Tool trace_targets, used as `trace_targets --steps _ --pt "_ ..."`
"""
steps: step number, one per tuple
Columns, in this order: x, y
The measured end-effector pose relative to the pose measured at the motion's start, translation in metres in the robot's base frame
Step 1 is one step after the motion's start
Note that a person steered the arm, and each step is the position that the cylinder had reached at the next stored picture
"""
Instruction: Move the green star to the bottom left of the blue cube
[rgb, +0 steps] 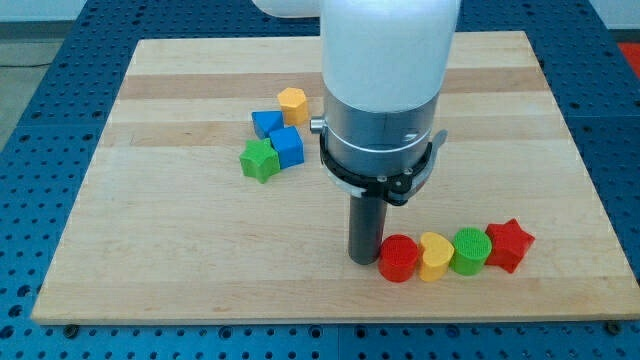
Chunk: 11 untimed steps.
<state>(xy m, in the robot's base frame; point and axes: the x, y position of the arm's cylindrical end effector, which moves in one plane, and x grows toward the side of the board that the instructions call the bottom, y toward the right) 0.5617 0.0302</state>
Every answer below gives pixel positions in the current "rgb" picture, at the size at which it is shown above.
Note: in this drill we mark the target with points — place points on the yellow hexagon block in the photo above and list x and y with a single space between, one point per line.
294 106

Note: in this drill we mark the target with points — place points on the green star block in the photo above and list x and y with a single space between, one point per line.
259 160

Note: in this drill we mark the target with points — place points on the red star block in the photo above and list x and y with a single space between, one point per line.
510 244

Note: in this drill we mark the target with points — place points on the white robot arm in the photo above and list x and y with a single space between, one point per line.
383 65

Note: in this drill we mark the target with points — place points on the blue cube block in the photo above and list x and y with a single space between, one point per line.
288 143

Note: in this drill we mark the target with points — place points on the yellow heart block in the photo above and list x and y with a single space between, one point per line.
436 254

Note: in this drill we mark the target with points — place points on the red cylinder block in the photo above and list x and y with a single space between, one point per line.
398 256

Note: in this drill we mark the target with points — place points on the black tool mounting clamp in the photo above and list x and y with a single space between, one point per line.
394 189

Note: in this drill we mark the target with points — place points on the green cylinder block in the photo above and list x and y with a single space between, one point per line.
472 248

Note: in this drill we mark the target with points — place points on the wooden work board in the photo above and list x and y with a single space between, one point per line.
166 229

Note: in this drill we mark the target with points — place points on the blue perforated table plate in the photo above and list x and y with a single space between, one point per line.
46 157

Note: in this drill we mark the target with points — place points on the blue angular block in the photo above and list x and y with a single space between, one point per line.
265 122

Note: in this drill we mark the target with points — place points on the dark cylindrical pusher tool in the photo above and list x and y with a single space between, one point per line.
366 227

